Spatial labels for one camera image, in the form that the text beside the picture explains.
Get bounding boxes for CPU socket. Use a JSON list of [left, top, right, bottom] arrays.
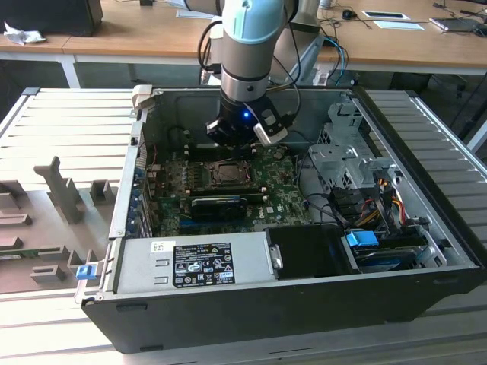
[[204, 160, 255, 188]]

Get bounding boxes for silver CPU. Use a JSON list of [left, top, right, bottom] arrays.
[[218, 166, 245, 183]]

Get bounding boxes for silver power supply unit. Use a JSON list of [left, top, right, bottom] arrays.
[[116, 233, 277, 296]]

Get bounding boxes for hard disk in blue carrier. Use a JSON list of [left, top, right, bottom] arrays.
[[344, 227, 429, 274]]

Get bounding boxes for black graphics card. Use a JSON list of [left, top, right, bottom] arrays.
[[189, 195, 247, 221]]

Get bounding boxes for yellow red wire bundle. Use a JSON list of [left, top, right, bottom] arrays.
[[357, 178, 407, 229]]

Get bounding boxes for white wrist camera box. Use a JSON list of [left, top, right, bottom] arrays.
[[252, 108, 290, 147]]

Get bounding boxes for black open PC case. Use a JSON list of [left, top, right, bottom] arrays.
[[78, 86, 487, 354]]

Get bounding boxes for wooden office desk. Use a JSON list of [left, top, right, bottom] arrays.
[[0, 0, 487, 89]]

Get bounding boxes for green Dell motherboard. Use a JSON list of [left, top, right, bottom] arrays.
[[144, 146, 316, 239]]

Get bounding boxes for crumpled white paper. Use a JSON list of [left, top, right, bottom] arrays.
[[3, 21, 46, 46]]

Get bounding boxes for grey parts rack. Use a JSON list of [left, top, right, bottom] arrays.
[[0, 155, 119, 290]]

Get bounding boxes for green RAM stick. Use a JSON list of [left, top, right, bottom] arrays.
[[0, 249, 45, 262]]

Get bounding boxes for beige case latch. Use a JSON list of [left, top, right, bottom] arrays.
[[131, 85, 154, 112]]

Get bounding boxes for white desk cable hatch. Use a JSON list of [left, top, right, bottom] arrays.
[[176, 8, 224, 19], [373, 20, 429, 32], [361, 10, 411, 21]]

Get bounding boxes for blue expansion slot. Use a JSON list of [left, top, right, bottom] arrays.
[[177, 217, 214, 233]]

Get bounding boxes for black box on desk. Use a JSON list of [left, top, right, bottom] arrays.
[[0, 0, 103, 38]]

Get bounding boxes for silver metal drive cage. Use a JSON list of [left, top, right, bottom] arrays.
[[307, 99, 405, 202]]

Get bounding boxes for metal socket cover frame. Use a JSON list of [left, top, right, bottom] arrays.
[[206, 161, 255, 187]]

